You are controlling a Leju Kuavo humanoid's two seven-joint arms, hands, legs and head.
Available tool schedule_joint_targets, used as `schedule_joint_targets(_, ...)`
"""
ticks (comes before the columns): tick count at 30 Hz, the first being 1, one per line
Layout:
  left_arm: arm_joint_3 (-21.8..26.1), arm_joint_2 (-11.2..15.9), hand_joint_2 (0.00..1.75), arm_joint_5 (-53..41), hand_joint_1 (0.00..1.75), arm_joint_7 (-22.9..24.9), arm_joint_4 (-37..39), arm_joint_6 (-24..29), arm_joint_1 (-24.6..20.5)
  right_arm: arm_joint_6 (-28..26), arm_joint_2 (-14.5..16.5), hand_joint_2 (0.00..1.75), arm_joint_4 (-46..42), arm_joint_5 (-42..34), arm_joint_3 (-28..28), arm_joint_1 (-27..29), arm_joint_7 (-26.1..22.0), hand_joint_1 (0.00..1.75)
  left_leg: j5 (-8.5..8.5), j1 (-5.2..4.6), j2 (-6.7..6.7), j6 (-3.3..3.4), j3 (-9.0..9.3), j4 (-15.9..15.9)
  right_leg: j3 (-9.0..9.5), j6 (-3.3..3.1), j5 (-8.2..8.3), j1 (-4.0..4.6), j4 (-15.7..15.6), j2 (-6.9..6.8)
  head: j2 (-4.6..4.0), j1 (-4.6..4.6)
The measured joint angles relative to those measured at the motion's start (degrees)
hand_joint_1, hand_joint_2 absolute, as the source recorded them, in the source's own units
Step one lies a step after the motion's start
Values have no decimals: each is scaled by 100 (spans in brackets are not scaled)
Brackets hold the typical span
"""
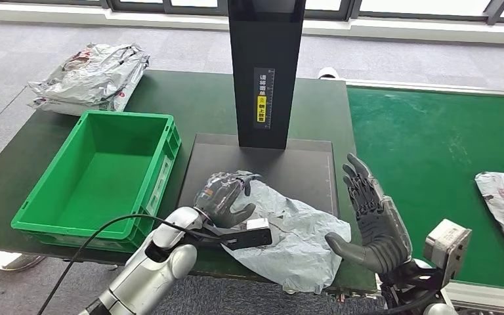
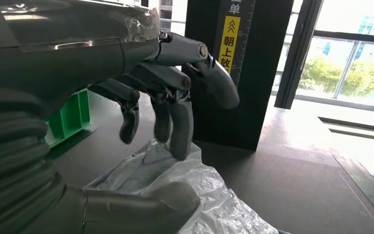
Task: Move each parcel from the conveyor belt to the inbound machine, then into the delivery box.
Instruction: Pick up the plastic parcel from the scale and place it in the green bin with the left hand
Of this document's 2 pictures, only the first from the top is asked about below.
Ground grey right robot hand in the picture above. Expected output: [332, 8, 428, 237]
[325, 153, 413, 275]

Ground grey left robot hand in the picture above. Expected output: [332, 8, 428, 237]
[193, 171, 262, 230]

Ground grey-blue parcel bag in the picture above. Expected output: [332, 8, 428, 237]
[210, 170, 352, 295]

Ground black inbound scanner machine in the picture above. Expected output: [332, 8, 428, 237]
[177, 0, 340, 219]

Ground flat silver parcel bag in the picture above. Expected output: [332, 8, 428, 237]
[26, 56, 151, 117]

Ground crumpled silver parcel bag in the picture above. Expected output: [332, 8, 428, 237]
[26, 42, 151, 105]

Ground green plastic crate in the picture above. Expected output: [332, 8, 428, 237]
[10, 109, 182, 254]

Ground round metal table foot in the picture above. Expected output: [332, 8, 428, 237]
[0, 251, 47, 272]

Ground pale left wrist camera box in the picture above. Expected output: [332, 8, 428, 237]
[220, 218, 274, 252]

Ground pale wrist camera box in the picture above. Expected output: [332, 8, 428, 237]
[423, 219, 473, 288]
[220, 218, 274, 252]

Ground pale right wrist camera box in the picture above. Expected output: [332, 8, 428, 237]
[423, 219, 473, 288]

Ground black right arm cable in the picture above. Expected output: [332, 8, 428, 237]
[356, 287, 444, 315]

